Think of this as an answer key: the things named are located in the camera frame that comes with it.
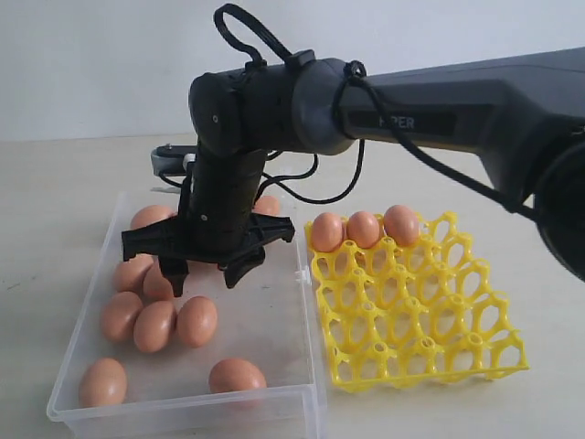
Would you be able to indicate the yellow plastic egg tray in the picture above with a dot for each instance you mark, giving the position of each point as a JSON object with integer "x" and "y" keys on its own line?
{"x": 397, "y": 317}

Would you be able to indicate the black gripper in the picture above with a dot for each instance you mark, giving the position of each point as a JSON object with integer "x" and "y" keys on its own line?
{"x": 214, "y": 222}

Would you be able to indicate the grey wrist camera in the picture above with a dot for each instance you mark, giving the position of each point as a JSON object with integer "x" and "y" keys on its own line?
{"x": 168, "y": 160}

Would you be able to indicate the clear plastic bin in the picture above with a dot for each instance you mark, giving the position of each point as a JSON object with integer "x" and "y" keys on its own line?
{"x": 268, "y": 318}

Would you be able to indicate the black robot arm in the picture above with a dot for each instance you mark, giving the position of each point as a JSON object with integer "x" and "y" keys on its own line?
{"x": 510, "y": 129}

